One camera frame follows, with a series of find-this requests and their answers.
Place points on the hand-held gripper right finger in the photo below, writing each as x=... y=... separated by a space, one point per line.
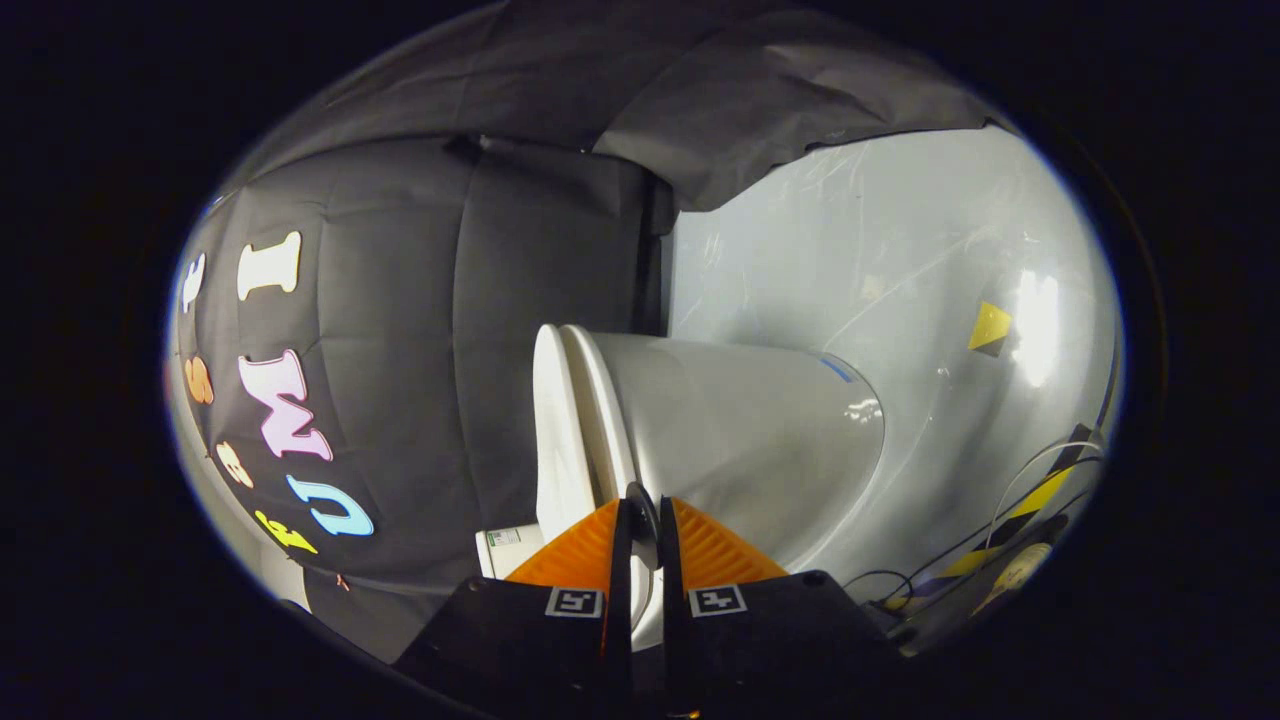
x=672 y=620

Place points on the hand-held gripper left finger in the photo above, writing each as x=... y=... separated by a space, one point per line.
x=620 y=600

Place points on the white toilet seat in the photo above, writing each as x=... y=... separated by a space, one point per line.
x=600 y=420

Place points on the white toilet bowl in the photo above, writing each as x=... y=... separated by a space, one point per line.
x=750 y=440

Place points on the white box with green label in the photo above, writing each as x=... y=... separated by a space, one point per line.
x=508 y=548

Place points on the beige rounded object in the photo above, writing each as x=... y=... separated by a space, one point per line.
x=1018 y=575

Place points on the black backdrop cloth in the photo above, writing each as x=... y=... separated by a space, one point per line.
x=420 y=300

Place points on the yellow black striped floor tape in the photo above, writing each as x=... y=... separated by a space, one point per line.
x=1030 y=500

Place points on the yellow triangle floor sticker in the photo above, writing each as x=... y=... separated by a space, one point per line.
x=988 y=325

